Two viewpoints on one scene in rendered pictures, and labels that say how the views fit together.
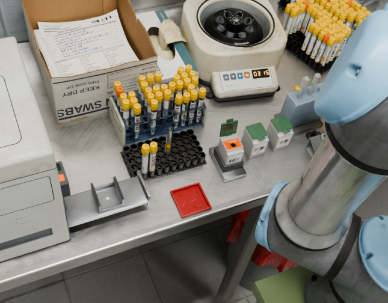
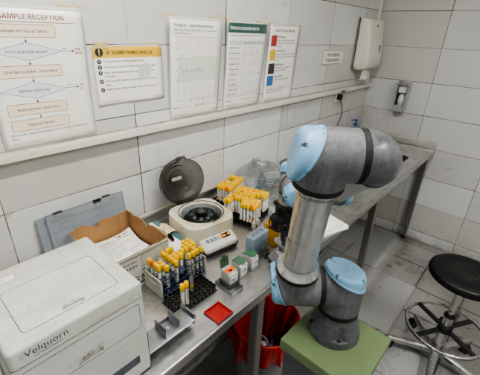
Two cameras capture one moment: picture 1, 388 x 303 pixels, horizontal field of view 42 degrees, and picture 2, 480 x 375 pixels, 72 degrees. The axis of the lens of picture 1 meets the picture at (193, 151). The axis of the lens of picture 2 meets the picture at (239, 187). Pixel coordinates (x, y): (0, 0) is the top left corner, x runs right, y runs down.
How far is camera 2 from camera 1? 29 cm
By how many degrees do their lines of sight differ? 31
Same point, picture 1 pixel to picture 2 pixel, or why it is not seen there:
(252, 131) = (237, 260)
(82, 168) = not seen: hidden behind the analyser
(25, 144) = (121, 283)
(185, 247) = not seen: outside the picture
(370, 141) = (322, 178)
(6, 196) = (112, 328)
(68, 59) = not seen: hidden behind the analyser
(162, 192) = (199, 315)
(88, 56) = (120, 254)
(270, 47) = (226, 218)
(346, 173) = (313, 211)
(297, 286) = (304, 331)
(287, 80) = (240, 236)
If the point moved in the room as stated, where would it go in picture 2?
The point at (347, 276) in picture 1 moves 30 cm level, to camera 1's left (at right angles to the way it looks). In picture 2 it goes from (331, 296) to (222, 318)
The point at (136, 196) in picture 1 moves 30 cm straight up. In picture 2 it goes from (185, 319) to (181, 236)
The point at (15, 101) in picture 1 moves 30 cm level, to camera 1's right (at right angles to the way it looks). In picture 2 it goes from (103, 265) to (221, 248)
